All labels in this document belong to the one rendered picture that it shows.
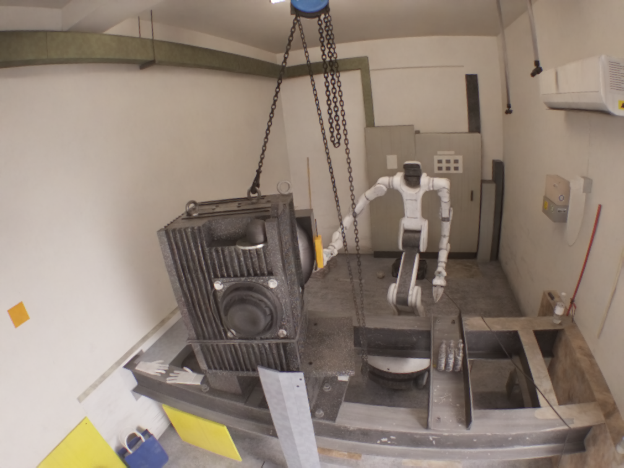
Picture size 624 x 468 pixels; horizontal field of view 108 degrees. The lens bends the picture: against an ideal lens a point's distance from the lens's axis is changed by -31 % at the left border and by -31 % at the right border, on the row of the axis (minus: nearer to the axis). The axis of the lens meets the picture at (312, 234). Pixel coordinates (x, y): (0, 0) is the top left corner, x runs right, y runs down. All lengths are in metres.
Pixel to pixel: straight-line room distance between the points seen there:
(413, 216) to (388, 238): 1.94
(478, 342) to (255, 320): 1.54
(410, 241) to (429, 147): 1.83
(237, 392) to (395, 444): 0.86
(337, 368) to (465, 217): 3.14
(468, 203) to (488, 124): 1.03
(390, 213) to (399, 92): 1.54
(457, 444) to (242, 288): 1.28
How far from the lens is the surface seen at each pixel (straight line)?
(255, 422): 1.99
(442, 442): 1.78
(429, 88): 4.28
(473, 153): 4.13
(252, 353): 1.50
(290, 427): 1.58
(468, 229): 4.35
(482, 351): 2.38
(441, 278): 2.54
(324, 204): 4.62
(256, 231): 1.20
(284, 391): 1.38
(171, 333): 2.46
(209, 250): 1.30
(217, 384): 1.84
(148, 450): 2.37
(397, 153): 4.08
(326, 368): 1.53
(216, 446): 2.34
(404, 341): 2.29
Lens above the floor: 1.95
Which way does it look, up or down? 20 degrees down
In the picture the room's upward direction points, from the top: 6 degrees counter-clockwise
